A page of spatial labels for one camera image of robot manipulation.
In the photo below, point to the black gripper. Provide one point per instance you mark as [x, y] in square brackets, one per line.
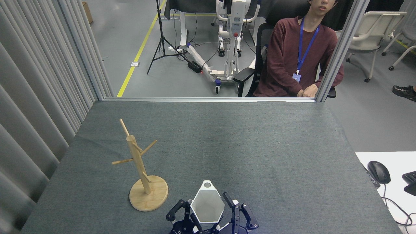
[182, 229]

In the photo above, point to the white hexagonal cup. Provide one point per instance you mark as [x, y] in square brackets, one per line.
[207, 208]

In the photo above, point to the wooden cup rack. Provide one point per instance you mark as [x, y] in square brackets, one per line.
[149, 195]

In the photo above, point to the person's right hand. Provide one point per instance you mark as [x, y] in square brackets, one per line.
[300, 93]

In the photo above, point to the person's left hand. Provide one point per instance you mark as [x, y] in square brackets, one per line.
[311, 91]

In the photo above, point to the grey felt table cover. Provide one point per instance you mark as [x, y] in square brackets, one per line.
[260, 146]

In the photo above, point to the black office chair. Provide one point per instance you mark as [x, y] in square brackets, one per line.
[243, 75]

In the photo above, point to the black power strip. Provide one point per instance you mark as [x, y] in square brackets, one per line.
[195, 67]

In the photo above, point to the blue id badge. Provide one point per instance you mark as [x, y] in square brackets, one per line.
[296, 77]

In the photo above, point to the silver floor socket plate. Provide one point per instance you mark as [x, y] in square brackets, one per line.
[135, 64]

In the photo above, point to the black computer mouse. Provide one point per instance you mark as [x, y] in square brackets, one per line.
[379, 171]

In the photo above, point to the person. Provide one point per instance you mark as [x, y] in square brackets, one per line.
[286, 52]

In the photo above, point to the white stand on wheels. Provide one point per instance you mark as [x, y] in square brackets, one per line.
[234, 19]

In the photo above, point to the black tripod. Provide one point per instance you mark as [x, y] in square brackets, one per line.
[159, 19]

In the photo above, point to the dark desk cover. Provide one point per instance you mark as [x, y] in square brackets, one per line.
[191, 6]

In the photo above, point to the grey curtain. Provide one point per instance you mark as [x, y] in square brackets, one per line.
[26, 97]

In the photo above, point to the black shoe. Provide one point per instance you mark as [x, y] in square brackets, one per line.
[404, 92]

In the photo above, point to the cardboard box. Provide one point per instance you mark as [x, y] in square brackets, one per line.
[87, 12]

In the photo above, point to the white chair with armrests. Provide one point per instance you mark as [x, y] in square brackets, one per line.
[373, 31]

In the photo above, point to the white chair on castors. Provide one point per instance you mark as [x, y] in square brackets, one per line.
[406, 32]

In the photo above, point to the white desk frame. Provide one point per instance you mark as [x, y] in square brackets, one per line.
[183, 29]

